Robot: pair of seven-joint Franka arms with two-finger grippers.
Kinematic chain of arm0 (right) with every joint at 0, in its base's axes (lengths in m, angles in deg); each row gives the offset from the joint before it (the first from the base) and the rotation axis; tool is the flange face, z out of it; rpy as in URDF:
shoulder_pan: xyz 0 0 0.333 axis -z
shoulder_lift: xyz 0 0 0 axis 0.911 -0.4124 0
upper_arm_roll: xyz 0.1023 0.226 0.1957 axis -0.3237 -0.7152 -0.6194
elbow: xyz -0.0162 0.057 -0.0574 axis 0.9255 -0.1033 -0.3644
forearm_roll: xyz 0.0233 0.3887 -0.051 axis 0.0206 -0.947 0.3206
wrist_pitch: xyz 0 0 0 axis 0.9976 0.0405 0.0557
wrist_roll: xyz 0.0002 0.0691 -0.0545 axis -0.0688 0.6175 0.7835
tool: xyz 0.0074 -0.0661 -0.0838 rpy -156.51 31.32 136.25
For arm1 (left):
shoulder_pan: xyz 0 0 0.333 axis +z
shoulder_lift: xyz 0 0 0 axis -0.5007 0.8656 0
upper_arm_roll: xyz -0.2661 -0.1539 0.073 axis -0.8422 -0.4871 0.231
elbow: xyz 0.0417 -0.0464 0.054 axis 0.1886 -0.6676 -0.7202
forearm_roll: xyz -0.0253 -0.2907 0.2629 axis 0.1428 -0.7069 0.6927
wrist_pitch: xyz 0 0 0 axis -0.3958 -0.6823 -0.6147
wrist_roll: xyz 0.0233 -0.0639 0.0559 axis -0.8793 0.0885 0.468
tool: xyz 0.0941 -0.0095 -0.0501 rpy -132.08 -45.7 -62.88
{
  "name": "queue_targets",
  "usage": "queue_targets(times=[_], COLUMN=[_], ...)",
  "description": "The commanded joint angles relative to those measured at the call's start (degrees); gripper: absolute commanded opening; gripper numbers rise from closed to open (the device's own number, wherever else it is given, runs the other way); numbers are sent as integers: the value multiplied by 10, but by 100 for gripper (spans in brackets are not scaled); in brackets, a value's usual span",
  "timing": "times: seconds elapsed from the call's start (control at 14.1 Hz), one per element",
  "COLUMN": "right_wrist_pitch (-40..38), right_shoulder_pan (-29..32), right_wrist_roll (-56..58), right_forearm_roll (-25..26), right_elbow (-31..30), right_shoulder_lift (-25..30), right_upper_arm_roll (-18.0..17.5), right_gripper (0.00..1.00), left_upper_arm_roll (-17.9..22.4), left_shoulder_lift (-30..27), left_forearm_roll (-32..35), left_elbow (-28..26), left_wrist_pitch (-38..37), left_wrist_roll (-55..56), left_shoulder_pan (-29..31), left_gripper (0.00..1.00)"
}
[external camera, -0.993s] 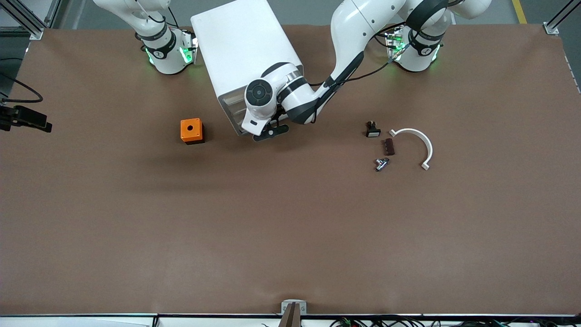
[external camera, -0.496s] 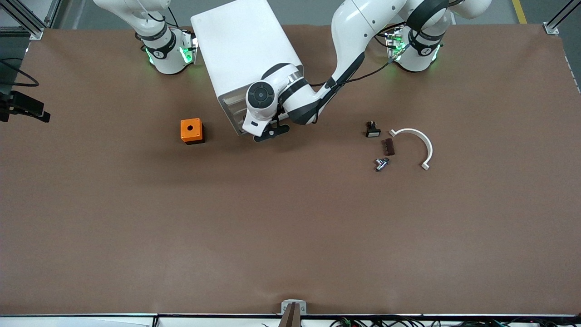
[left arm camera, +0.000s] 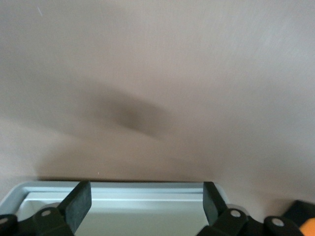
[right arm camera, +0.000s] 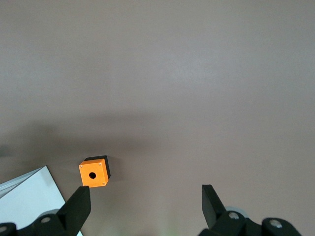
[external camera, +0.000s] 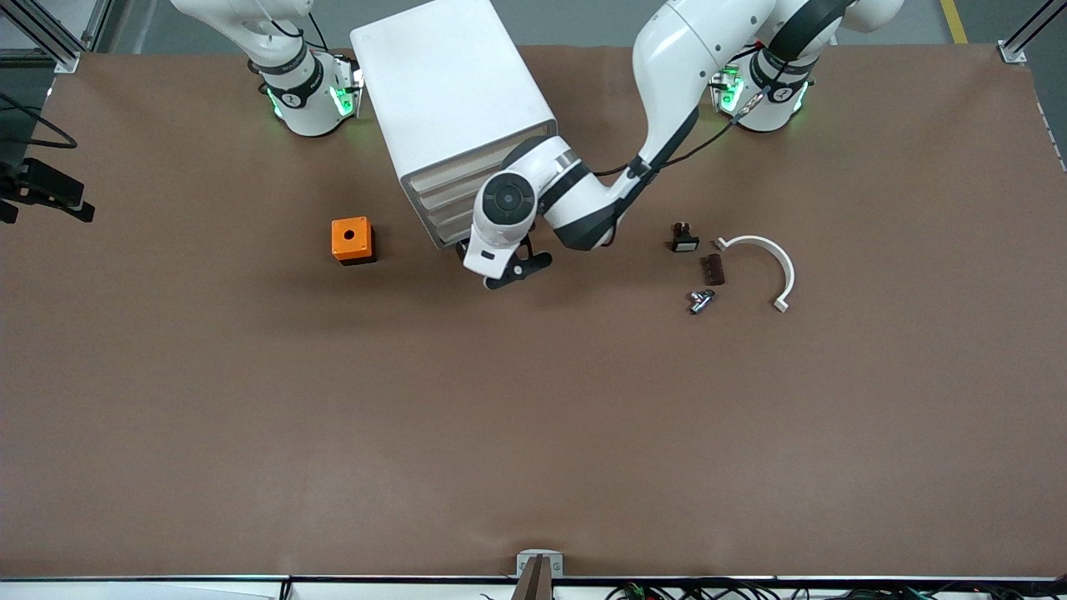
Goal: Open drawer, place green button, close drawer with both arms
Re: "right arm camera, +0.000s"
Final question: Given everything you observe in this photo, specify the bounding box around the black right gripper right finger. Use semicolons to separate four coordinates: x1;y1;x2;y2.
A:
198;184;302;236

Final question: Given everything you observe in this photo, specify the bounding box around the white drawer cabinet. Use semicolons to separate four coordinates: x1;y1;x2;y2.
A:
0;166;83;236

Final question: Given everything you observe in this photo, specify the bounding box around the orange box with black base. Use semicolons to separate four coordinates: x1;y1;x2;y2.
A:
78;154;112;189

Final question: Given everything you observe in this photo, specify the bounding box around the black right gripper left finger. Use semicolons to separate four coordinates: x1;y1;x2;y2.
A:
0;186;92;236

